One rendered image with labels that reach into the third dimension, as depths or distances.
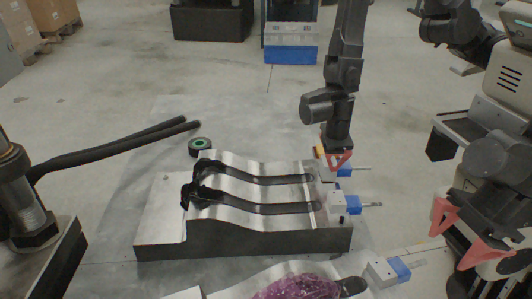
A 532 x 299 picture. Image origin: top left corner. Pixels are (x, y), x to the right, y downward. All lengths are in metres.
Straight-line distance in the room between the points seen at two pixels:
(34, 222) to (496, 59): 1.14
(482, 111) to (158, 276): 0.85
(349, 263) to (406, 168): 1.83
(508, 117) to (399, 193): 1.47
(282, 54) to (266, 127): 2.77
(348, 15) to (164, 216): 0.62
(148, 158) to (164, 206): 0.32
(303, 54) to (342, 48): 3.28
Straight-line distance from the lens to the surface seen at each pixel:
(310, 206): 0.87
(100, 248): 0.98
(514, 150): 0.58
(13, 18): 4.60
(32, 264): 1.04
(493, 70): 1.01
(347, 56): 0.78
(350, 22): 0.79
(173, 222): 0.89
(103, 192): 2.45
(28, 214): 1.02
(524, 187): 0.64
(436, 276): 1.63
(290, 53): 4.04
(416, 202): 2.35
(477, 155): 0.59
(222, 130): 1.31
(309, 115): 0.77
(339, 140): 0.86
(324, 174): 0.92
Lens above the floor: 1.49
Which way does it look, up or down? 35 degrees down
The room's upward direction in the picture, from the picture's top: straight up
